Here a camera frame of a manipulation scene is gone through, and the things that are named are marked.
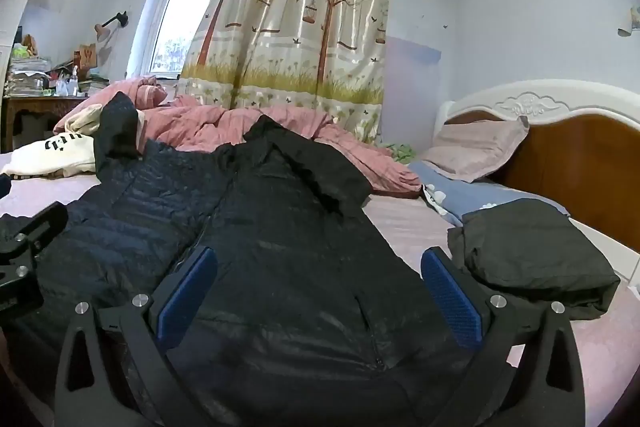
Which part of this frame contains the green cloth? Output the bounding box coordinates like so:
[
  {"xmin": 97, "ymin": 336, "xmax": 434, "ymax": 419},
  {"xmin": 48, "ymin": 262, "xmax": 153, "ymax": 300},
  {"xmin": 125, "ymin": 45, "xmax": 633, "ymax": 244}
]
[{"xmin": 385, "ymin": 142, "xmax": 418, "ymax": 165}]

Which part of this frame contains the tree print curtain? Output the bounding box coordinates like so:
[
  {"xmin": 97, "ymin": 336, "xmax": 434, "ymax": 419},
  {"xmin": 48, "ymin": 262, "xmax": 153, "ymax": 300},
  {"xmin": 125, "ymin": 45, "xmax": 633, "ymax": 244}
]
[{"xmin": 177, "ymin": 0, "xmax": 396, "ymax": 142}]

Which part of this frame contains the wooden desk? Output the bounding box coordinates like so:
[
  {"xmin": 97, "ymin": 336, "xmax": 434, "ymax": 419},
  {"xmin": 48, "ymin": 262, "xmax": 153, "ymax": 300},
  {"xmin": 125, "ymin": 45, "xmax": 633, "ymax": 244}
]
[{"xmin": 0, "ymin": 94, "xmax": 91, "ymax": 152}]

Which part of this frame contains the white and wooden headboard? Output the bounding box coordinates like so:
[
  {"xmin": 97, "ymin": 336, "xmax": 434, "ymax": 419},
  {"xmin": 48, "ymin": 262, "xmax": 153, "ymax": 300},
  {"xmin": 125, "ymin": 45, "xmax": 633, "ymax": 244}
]
[{"xmin": 432, "ymin": 79, "xmax": 640, "ymax": 253}]

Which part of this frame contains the pink quilt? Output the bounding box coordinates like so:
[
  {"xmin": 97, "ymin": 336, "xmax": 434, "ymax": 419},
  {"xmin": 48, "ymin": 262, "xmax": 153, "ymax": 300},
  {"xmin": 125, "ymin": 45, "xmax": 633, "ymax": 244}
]
[{"xmin": 52, "ymin": 75, "xmax": 423, "ymax": 199}]

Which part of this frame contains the black puffer jacket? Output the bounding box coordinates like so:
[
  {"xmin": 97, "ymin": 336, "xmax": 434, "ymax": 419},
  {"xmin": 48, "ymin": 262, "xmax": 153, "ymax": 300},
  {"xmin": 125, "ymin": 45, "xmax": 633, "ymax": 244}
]
[{"xmin": 0, "ymin": 92, "xmax": 516, "ymax": 427}]

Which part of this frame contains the pile of books and papers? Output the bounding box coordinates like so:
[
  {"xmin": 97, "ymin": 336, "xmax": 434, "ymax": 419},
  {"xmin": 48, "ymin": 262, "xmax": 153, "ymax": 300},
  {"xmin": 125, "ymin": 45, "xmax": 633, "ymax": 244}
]
[{"xmin": 5, "ymin": 34, "xmax": 108, "ymax": 98}]

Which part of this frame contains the folded dark grey garment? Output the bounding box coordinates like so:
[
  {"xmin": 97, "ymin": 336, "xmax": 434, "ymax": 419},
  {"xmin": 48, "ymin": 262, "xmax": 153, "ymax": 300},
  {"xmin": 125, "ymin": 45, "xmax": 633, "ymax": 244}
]
[{"xmin": 446, "ymin": 198, "xmax": 622, "ymax": 322}]

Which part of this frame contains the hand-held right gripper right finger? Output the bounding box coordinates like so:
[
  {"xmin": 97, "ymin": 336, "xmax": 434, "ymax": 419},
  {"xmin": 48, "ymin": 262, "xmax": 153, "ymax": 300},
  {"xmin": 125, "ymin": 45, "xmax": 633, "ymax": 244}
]
[{"xmin": 420, "ymin": 246, "xmax": 586, "ymax": 427}]

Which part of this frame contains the white printed sweatshirt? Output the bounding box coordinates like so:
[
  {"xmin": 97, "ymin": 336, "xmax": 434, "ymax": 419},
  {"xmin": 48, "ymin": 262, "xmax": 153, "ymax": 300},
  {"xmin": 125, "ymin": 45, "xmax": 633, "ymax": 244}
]
[{"xmin": 2, "ymin": 104, "xmax": 146, "ymax": 180}]

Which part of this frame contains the pale pink pillow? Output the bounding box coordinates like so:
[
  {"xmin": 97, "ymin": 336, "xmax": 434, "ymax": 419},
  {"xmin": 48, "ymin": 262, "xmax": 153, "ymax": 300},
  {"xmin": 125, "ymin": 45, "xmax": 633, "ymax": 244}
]
[{"xmin": 419, "ymin": 116, "xmax": 530, "ymax": 184}]

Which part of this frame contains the wall lamp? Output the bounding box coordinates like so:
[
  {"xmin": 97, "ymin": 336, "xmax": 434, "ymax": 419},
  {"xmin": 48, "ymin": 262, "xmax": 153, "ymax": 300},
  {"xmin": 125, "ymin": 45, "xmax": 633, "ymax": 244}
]
[{"xmin": 94, "ymin": 11, "xmax": 129, "ymax": 42}]

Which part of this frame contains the white frame window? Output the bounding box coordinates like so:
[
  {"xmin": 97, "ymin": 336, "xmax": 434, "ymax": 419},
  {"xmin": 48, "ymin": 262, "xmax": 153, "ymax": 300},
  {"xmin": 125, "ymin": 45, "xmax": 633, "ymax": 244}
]
[{"xmin": 127, "ymin": 0, "xmax": 251, "ymax": 80}]

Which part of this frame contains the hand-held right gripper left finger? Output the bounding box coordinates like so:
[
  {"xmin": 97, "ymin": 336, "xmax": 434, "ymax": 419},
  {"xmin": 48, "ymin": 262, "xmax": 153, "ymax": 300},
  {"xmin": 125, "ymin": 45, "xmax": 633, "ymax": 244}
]
[{"xmin": 54, "ymin": 246, "xmax": 219, "ymax": 427}]

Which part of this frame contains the white wardrobe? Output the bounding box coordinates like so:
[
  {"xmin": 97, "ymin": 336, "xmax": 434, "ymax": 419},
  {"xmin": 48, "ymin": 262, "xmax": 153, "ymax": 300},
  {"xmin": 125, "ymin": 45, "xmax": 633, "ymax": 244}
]
[{"xmin": 0, "ymin": 0, "xmax": 33, "ymax": 98}]

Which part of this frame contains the blue patterned pillow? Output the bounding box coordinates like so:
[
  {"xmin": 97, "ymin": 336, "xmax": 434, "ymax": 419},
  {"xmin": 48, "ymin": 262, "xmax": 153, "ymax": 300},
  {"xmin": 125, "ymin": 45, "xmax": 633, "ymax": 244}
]
[{"xmin": 407, "ymin": 159, "xmax": 571, "ymax": 228}]

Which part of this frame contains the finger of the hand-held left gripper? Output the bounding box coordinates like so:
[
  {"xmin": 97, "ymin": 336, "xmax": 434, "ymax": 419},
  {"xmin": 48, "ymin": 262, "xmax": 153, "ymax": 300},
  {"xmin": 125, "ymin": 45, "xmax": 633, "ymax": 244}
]
[{"xmin": 0, "ymin": 202, "xmax": 69, "ymax": 323}]

